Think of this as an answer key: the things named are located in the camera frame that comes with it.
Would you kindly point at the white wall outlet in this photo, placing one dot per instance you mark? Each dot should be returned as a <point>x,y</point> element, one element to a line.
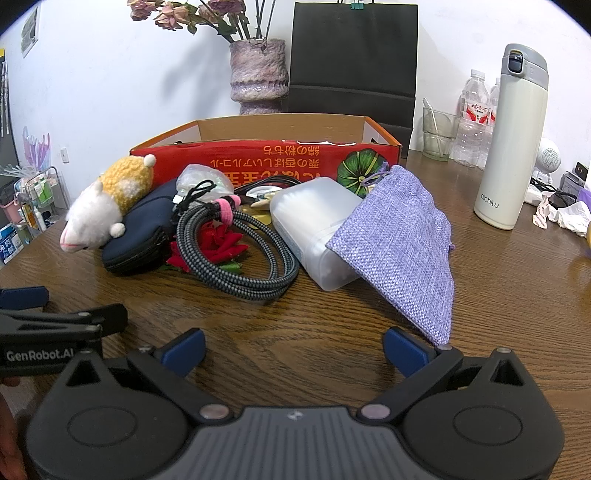
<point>64,155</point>

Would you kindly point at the red cardboard box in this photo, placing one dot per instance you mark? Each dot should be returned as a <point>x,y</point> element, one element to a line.
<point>286,154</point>

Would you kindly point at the black power adapter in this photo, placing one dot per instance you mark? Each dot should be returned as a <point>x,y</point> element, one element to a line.
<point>581,171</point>

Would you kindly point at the black paper bag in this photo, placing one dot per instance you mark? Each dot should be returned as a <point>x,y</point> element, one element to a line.
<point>351,55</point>

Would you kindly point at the wooden desktop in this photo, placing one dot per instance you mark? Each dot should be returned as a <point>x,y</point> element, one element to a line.
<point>323,323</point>

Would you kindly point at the translucent plastic box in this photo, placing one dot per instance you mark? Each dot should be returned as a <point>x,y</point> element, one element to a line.
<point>304,221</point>

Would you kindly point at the dried pink flowers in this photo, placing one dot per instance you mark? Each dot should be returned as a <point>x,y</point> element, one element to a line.
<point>171,14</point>

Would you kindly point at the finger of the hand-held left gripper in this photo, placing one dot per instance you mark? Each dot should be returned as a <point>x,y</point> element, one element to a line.
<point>92,316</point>
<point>23,297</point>

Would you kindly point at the clear stirring rod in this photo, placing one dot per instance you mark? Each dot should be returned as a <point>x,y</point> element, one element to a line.
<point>431,115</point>

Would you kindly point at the clear glass cup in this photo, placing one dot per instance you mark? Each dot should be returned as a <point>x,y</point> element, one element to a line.
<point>438,138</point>

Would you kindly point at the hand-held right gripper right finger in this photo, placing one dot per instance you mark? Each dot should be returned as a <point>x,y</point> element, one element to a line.
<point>406,351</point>

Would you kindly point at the cream thermos bottle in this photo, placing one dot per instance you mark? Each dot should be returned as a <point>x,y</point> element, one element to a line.
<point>508,152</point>

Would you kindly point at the purple plastic bag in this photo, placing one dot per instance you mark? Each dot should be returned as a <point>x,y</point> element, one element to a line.
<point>586,197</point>

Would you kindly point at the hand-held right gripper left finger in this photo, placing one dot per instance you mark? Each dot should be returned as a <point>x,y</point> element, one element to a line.
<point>189,351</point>

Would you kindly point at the crumpled white tissue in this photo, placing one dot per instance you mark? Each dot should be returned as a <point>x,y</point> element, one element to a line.
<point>572,217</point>

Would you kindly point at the white round speaker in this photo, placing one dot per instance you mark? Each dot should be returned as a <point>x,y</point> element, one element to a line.
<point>548,157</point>

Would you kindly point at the purple mottled vase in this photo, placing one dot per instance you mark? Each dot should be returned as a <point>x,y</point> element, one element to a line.
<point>258,69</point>

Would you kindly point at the pastel plastic hangers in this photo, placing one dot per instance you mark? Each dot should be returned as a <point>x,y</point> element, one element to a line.
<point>37,150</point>

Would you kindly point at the clear plastic water bottle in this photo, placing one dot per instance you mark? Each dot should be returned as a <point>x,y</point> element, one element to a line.
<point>471,129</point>
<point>490,115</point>

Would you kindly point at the navy zip pouch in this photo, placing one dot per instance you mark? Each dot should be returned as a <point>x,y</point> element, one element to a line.
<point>138,235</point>

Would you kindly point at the person's left hand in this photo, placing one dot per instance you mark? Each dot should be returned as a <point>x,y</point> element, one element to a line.
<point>11,438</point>

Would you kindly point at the white and yellow plush hamster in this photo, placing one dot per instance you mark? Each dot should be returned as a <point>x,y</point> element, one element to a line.
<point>92,212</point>

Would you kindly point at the wall poster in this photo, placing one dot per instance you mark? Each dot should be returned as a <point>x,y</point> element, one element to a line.
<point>31,30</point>

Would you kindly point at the iridescent plastic pouch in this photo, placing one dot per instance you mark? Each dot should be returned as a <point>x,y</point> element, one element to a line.
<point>203,177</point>

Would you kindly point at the red fabric rose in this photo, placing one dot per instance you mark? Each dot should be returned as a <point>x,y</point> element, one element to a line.
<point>221,245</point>

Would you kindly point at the teal binder clip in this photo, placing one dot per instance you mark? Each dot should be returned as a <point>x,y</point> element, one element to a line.
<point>356,5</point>

